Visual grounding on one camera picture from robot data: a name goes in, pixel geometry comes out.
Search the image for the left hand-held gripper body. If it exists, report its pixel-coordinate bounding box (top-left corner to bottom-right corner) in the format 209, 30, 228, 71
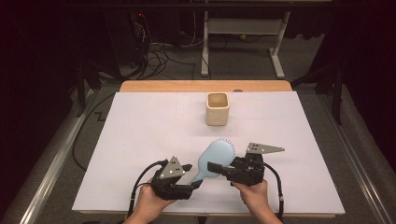
150, 155, 194, 201

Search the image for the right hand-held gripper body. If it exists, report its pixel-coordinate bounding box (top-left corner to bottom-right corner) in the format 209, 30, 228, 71
223, 142, 286, 187

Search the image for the light blue hairbrush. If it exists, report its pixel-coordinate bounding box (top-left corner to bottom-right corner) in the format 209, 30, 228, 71
188, 137, 236, 185

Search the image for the beige square cup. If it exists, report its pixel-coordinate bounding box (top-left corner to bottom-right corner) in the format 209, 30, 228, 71
205, 91, 231, 127

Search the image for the person's left hand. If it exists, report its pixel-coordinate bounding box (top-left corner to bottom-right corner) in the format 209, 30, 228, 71
134, 178, 177, 223

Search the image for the person's right hand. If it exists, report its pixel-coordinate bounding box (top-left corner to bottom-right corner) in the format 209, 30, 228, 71
232, 179, 269, 216

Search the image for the white paper sheet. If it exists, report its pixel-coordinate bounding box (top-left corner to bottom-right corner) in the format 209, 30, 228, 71
72, 91, 346, 216

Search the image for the black stand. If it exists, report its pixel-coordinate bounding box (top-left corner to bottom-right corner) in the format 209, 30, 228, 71
290, 59, 347, 126
76, 59, 104, 118

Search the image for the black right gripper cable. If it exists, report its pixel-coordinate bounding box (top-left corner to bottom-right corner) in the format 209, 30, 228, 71
261, 161, 285, 222

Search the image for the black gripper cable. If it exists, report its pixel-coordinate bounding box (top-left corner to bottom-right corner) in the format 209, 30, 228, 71
72, 91, 168, 218
261, 161, 285, 222

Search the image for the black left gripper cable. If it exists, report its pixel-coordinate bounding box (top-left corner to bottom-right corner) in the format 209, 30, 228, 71
72, 91, 168, 218

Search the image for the metal floor rail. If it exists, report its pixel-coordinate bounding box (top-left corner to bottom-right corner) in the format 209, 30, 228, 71
317, 92, 394, 224
18, 90, 94, 224

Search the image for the tangle of floor cables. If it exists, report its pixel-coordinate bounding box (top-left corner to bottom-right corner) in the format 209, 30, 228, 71
130, 12, 213, 80

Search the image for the white metal desk frame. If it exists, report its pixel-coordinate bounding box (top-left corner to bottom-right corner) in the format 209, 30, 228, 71
200, 10, 292, 79

